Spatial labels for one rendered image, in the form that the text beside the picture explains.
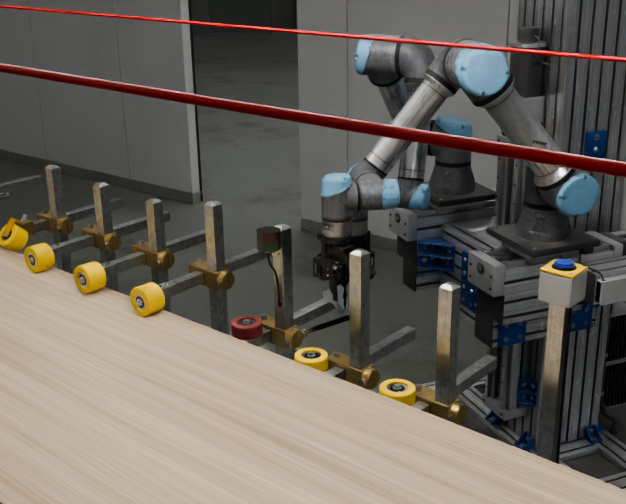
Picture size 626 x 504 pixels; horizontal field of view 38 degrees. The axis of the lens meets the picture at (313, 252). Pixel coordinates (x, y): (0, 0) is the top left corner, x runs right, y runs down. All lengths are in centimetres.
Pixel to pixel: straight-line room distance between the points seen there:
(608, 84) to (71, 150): 525
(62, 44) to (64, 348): 507
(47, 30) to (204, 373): 544
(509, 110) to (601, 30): 55
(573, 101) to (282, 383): 123
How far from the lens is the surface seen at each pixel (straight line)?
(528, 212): 253
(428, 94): 233
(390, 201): 223
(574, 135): 273
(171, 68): 631
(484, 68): 219
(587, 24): 269
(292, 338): 234
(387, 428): 186
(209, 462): 178
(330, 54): 539
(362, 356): 221
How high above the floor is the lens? 187
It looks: 20 degrees down
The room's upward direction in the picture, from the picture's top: 1 degrees counter-clockwise
